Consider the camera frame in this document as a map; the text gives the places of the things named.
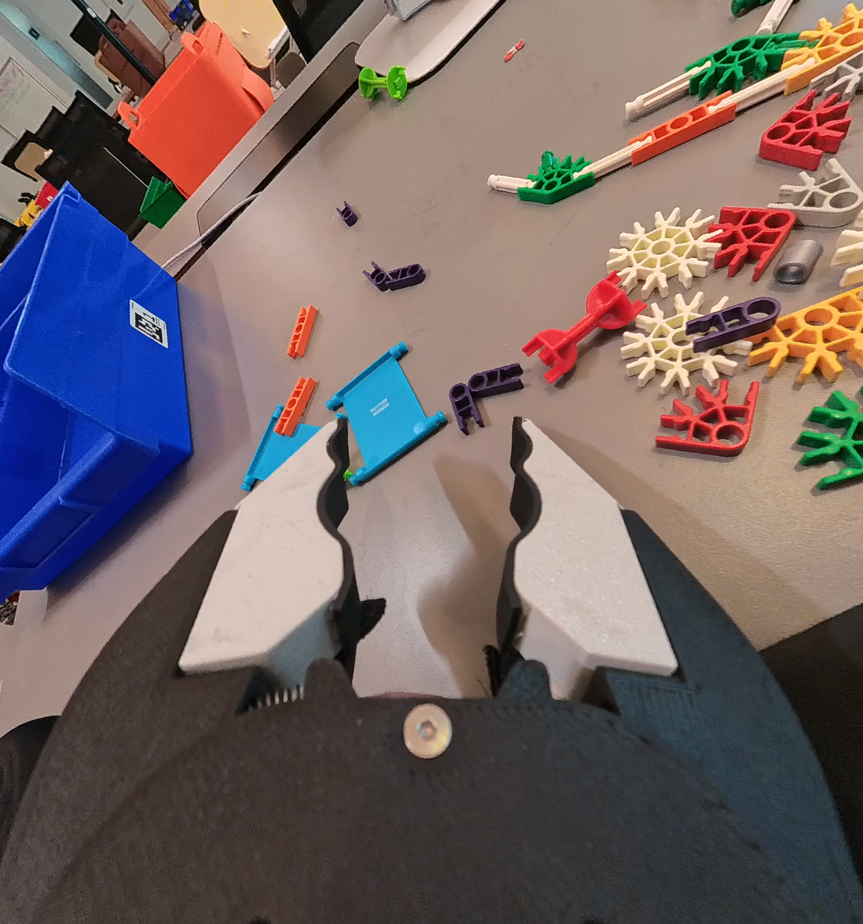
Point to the cyan toy panel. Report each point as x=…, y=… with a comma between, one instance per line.
x=280, y=451
x=384, y=411

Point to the white wall board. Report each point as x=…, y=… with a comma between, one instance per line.
x=9, y=97

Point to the grey toy connector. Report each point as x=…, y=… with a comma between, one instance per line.
x=832, y=209
x=861, y=72

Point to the orange plastic bin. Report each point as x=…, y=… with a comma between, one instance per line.
x=200, y=108

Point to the red yellow boxes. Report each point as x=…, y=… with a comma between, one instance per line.
x=38, y=202

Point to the lime green toy spool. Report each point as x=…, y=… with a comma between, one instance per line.
x=395, y=81

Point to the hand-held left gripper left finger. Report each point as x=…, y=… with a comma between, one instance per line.
x=273, y=570

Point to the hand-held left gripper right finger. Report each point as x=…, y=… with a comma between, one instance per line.
x=590, y=577

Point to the red toy spool piece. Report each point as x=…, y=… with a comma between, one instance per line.
x=583, y=328

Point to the blue plastic bin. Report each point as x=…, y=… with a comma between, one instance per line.
x=78, y=433

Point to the orange toy connector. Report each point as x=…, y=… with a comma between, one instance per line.
x=302, y=332
x=296, y=406

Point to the black cabinet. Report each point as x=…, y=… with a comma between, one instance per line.
x=92, y=166

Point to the yellow toy connector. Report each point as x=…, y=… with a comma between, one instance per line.
x=799, y=339

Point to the beige chair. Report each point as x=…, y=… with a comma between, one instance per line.
x=244, y=29

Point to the small red white scrap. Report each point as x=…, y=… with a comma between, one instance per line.
x=513, y=52

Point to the joined purple toy connectors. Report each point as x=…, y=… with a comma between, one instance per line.
x=402, y=276

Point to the green plastic bin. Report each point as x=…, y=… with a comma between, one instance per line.
x=161, y=206

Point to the green toy connector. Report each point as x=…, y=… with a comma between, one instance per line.
x=857, y=433

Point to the brown cardboard boxes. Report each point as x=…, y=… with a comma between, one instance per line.
x=128, y=50

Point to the grey toy spacer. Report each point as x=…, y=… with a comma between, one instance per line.
x=796, y=263

